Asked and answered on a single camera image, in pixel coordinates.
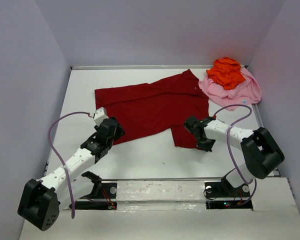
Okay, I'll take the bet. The dark red t shirt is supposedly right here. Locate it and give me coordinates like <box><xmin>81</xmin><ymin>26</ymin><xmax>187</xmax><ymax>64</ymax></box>
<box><xmin>94</xmin><ymin>70</ymin><xmax>209</xmax><ymax>149</ymax></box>

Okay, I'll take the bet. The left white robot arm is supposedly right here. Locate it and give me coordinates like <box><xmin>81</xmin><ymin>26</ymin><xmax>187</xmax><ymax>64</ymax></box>
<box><xmin>17</xmin><ymin>117</ymin><xmax>125</xmax><ymax>231</ymax></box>

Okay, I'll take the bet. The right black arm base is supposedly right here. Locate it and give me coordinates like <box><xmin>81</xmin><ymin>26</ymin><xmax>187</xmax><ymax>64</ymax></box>
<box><xmin>203</xmin><ymin>181</ymin><xmax>253</xmax><ymax>210</ymax></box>

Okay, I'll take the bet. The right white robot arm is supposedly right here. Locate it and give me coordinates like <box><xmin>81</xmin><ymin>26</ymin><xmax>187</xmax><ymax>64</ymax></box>
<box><xmin>184</xmin><ymin>116</ymin><xmax>285</xmax><ymax>198</ymax></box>

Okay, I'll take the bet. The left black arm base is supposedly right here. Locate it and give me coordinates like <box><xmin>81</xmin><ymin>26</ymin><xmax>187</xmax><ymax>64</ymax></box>
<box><xmin>74</xmin><ymin>181</ymin><xmax>118</xmax><ymax>211</ymax></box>

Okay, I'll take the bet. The orange t shirt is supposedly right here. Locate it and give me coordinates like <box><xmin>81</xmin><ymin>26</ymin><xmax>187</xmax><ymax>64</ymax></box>
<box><xmin>206</xmin><ymin>57</ymin><xmax>246</xmax><ymax>90</ymax></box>

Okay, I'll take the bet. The pink t shirt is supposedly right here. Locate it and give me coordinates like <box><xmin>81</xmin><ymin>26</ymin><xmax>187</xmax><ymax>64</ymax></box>
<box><xmin>198</xmin><ymin>67</ymin><xmax>262</xmax><ymax>111</ymax></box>

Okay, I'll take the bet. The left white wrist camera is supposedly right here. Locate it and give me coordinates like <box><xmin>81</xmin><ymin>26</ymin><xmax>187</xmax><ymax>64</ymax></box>
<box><xmin>88</xmin><ymin>107</ymin><xmax>109</xmax><ymax>126</ymax></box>

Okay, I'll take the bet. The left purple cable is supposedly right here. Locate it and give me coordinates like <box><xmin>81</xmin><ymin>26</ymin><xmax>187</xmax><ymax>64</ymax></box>
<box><xmin>48</xmin><ymin>111</ymin><xmax>116</xmax><ymax>220</ymax></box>

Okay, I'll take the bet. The front metal rail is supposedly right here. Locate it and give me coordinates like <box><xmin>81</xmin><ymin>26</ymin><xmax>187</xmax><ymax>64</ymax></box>
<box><xmin>102</xmin><ymin>177</ymin><xmax>223</xmax><ymax>182</ymax></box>

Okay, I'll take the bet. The metal rail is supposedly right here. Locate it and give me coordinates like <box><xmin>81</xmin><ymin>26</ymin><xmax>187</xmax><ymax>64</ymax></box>
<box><xmin>102</xmin><ymin>177</ymin><xmax>223</xmax><ymax>182</ymax></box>
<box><xmin>253</xmin><ymin>103</ymin><xmax>282</xmax><ymax>178</ymax></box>

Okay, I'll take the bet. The right side metal rail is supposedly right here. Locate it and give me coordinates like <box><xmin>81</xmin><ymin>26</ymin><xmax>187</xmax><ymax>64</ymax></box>
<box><xmin>253</xmin><ymin>103</ymin><xmax>282</xmax><ymax>178</ymax></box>

